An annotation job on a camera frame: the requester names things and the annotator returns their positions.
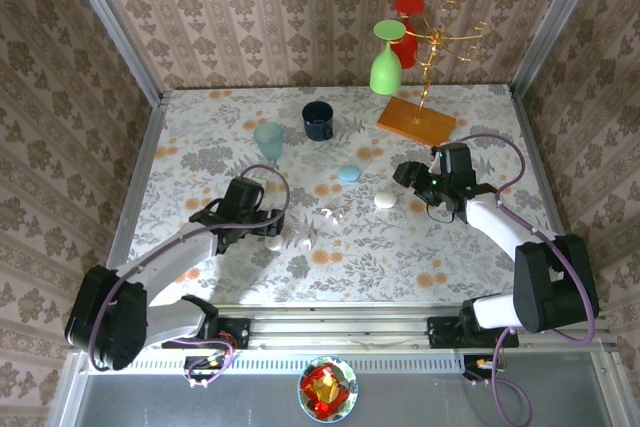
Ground teal frosted tumbler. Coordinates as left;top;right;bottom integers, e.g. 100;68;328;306
252;121;286;163

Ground gold glass rack wooden base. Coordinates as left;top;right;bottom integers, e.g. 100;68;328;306
376;0;494;148

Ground dark navy mug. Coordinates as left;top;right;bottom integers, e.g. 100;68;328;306
301;100;336;142

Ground green wine glass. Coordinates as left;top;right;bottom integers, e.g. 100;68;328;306
368;19;407;95

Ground floral tablecloth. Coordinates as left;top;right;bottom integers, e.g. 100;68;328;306
107;84;589;308

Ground red wine glass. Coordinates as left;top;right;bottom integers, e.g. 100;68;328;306
392;0;429;70

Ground black power connector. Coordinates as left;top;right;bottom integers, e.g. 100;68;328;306
462;354;501;384
183;354;235;389

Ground red gold foil candies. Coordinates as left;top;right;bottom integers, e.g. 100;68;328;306
301;364;350;418

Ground patterned ceramic bowl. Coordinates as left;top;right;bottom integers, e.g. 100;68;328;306
298;355;359;422

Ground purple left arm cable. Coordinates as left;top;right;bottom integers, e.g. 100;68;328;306
87;164;292;388

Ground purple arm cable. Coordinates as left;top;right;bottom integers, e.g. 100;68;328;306
87;164;292;388
449;133;600;427

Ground thin black wire loop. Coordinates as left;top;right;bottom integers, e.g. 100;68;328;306
424;199;459;224

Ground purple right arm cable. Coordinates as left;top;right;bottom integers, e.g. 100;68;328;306
449;133;600;427

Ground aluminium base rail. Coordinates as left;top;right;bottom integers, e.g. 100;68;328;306
69;302;614;351

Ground white slotted cable duct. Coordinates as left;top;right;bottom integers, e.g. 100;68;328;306
87;352;464;374

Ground aluminium frame post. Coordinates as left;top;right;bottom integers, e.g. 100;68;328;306
57;0;169;107
509;0;609;96

